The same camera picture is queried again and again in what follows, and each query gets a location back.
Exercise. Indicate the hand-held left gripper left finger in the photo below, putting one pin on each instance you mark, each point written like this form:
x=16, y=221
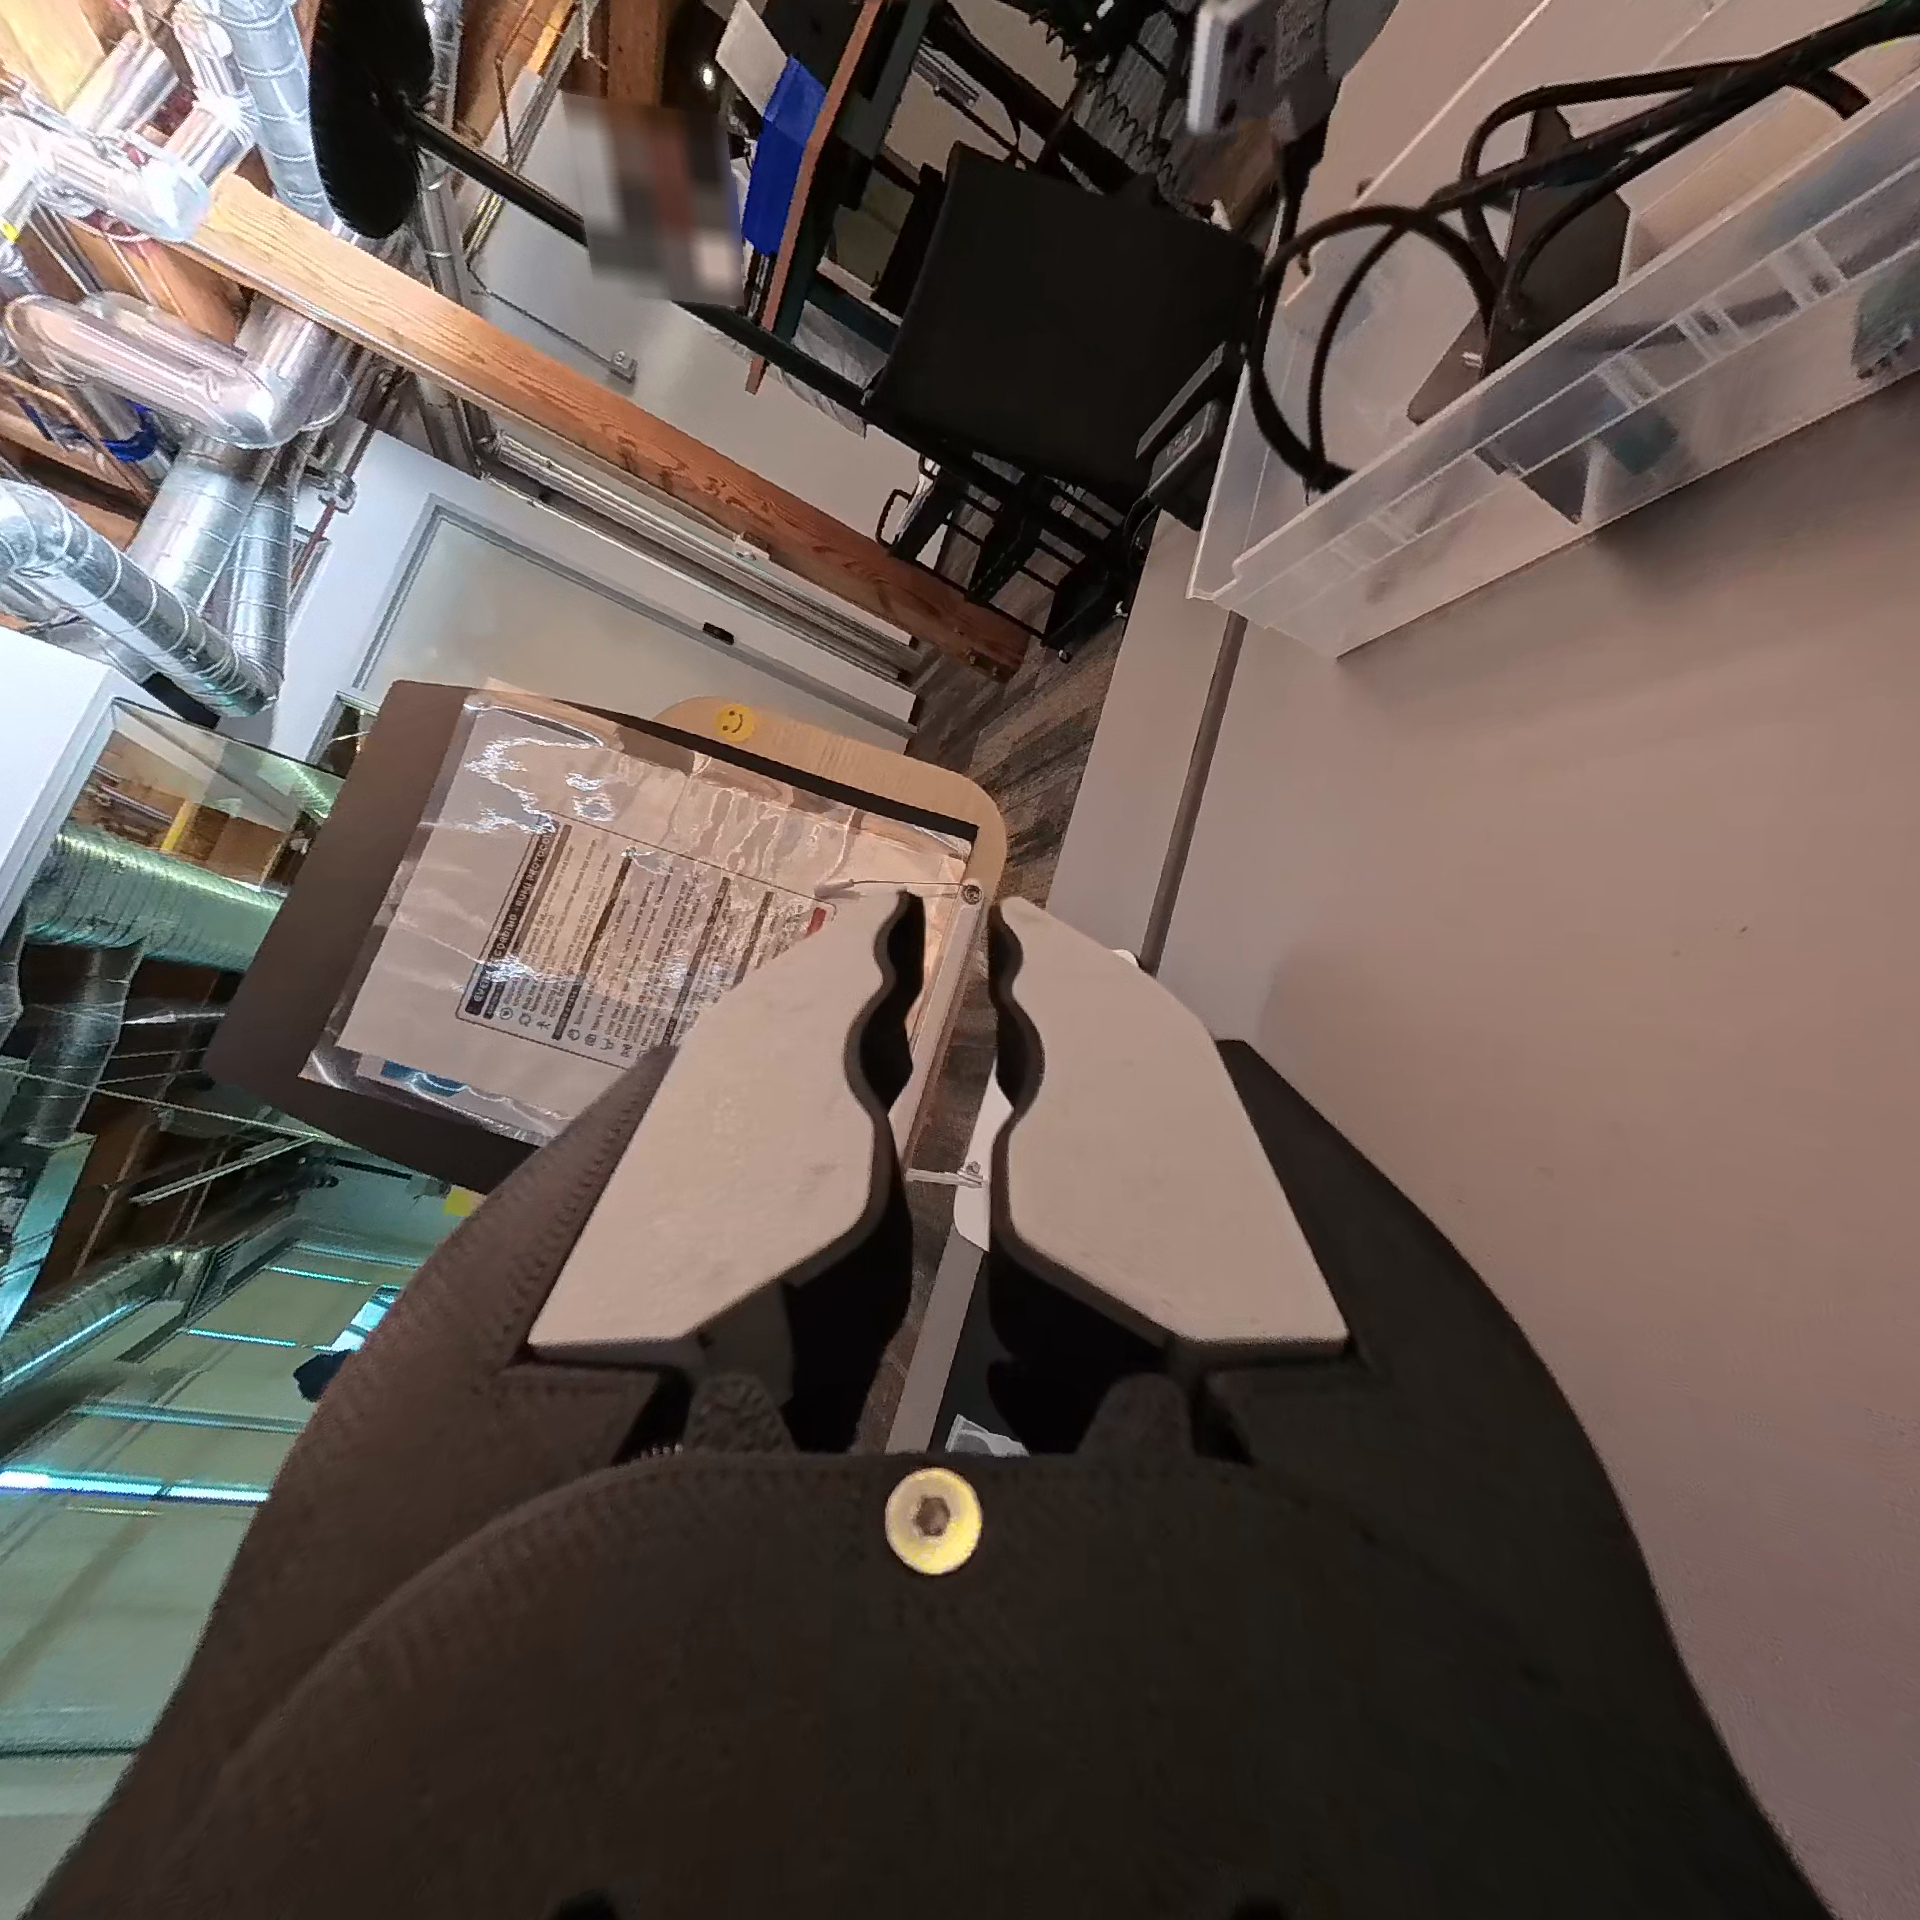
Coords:
x=749, y=1172

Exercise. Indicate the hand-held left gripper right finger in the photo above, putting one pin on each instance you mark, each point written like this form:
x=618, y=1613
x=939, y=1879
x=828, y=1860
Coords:
x=1154, y=1172

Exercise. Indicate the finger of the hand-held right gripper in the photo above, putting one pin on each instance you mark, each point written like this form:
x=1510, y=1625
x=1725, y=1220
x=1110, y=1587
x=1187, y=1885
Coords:
x=1233, y=68

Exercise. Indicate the clear plastic storage bin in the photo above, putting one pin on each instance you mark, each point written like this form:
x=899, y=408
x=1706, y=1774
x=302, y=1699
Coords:
x=1424, y=525

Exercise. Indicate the printed instruction sheet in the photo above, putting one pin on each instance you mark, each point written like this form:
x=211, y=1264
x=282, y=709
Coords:
x=600, y=931

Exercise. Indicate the black fabric chair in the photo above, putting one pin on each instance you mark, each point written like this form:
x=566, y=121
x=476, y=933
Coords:
x=1050, y=331

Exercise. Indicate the black power adapter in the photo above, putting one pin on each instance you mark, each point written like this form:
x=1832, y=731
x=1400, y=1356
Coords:
x=1184, y=436

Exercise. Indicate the grey metal table leg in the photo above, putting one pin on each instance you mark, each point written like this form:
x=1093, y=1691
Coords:
x=1193, y=797

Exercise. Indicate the black divider plate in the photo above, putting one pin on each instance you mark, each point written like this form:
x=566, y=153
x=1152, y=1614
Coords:
x=1560, y=254

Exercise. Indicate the blue board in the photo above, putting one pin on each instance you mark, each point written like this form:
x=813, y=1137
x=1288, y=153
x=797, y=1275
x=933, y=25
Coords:
x=786, y=165

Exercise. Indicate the black sign board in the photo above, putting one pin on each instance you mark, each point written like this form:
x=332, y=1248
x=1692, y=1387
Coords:
x=299, y=961

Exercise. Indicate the wooden ceiling beam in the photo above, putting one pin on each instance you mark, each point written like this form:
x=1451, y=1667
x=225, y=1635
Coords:
x=600, y=436

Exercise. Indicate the black fuzzy disc on rod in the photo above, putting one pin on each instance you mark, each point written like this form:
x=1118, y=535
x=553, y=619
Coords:
x=358, y=119

